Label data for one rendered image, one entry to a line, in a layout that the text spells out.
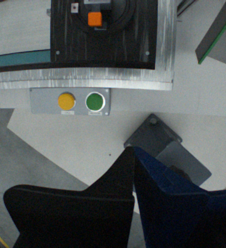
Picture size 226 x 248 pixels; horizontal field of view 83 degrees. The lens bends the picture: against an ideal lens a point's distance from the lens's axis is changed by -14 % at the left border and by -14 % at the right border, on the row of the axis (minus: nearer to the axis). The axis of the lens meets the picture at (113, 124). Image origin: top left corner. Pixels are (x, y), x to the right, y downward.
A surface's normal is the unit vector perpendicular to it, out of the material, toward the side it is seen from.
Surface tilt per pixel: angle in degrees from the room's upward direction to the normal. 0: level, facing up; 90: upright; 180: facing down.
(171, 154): 0
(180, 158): 0
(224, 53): 45
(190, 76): 0
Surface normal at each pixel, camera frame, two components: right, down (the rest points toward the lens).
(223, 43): -0.17, 0.88
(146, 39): -0.04, 0.33
